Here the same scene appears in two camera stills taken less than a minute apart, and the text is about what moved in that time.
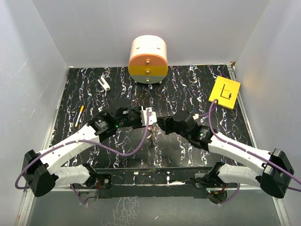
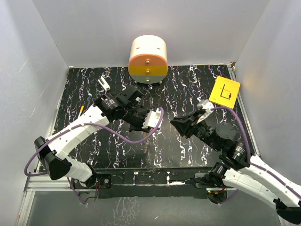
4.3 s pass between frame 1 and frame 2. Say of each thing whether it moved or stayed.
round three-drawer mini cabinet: stayed
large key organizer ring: moved
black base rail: stayed
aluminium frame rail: stayed
